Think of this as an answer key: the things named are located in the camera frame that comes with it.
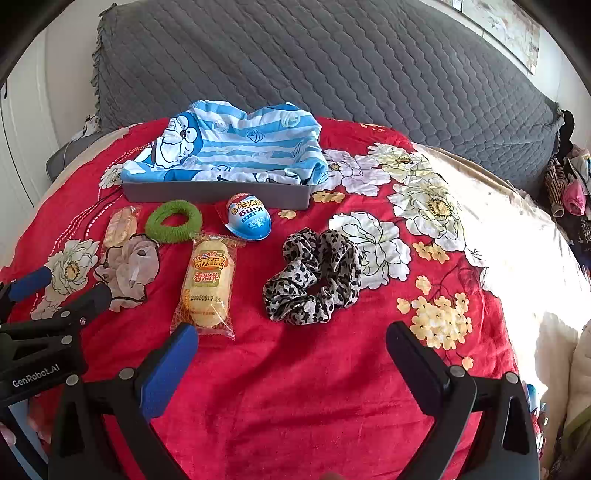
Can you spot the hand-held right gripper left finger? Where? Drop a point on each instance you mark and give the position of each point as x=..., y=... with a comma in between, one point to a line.
x=166, y=369

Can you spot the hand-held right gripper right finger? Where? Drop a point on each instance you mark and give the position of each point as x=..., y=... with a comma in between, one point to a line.
x=418, y=364

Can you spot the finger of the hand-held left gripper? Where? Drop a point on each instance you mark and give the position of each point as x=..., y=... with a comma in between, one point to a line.
x=32, y=282
x=87, y=302

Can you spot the beige organza scrunchie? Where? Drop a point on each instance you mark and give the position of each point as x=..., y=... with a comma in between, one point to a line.
x=124, y=272

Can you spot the clear rice cracker packet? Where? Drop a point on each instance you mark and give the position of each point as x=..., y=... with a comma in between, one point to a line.
x=120, y=228

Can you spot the yellow rice cracker packet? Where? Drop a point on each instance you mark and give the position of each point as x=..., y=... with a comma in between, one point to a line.
x=207, y=281

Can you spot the leopard print scrunchie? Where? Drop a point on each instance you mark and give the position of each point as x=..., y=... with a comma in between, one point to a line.
x=300, y=258

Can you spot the grey tray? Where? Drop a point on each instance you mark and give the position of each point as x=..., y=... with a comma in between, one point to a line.
x=207, y=194

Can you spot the red blue egg toy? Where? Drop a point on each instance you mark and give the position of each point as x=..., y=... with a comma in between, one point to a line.
x=249, y=217

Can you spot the blue striped cartoon cloth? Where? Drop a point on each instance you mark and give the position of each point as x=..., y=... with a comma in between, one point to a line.
x=240, y=138

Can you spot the red floral blanket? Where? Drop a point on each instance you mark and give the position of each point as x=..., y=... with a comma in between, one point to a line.
x=295, y=392

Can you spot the grey pad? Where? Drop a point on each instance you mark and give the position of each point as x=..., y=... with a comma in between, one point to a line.
x=60, y=159

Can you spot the small floral cloth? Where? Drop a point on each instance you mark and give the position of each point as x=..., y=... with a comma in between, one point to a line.
x=91, y=123

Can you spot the pile of clothes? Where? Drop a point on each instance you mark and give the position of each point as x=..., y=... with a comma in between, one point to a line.
x=572, y=184

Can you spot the grey quilted sofa cover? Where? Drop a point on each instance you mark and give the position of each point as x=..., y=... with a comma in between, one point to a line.
x=323, y=60

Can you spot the wall poster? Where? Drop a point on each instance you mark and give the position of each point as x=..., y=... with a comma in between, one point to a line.
x=512, y=27

